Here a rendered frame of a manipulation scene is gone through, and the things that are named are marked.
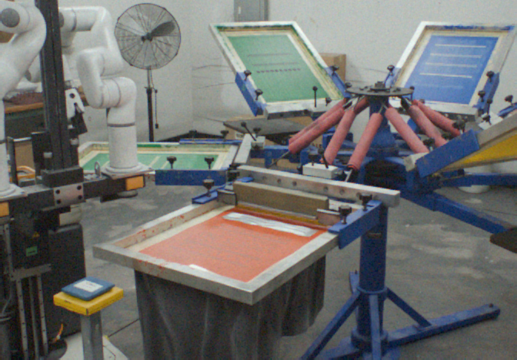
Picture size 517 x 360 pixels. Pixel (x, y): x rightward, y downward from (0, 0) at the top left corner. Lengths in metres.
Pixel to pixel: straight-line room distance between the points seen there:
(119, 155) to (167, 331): 0.61
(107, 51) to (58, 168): 0.41
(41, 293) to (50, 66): 1.05
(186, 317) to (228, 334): 0.15
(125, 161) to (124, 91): 0.24
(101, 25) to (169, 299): 0.93
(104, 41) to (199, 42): 5.46
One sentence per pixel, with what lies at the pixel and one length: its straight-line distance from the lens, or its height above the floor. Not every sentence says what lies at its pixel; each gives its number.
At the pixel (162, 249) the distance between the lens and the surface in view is 2.06.
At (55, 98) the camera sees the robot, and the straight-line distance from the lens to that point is 2.17.
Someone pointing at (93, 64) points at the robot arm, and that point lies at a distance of 2.19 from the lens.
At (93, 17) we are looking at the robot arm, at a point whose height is 1.65.
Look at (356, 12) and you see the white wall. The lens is 6.62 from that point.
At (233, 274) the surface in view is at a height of 0.96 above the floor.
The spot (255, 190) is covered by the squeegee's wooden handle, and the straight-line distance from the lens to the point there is 2.32.
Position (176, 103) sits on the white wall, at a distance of 7.65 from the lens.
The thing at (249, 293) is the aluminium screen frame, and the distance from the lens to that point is 1.69.
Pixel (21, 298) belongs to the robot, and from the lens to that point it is 2.81.
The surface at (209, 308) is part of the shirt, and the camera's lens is 1.93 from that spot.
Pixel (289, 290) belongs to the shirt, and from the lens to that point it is 2.04.
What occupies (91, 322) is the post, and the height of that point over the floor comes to 0.88.
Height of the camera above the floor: 1.73
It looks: 14 degrees down
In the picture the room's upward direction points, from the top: straight up
